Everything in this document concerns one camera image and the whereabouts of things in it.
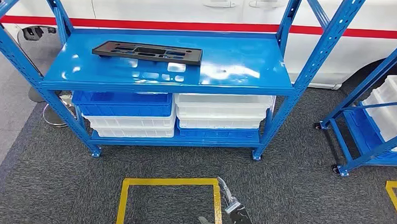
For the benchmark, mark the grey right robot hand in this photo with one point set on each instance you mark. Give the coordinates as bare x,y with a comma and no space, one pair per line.
242,223

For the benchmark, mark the black plastic frame part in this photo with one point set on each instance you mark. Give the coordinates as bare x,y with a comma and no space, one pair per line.
102,51

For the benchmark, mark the blue steel shelf rack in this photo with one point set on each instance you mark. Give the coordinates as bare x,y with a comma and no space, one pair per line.
186,74

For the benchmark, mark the blue wheeled shelf rack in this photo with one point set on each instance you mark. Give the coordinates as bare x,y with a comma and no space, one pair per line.
367,84

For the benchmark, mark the blue plastic crate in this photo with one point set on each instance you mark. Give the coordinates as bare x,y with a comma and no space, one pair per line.
361,131
121,104

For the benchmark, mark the white car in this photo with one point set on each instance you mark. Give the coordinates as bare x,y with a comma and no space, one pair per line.
156,5

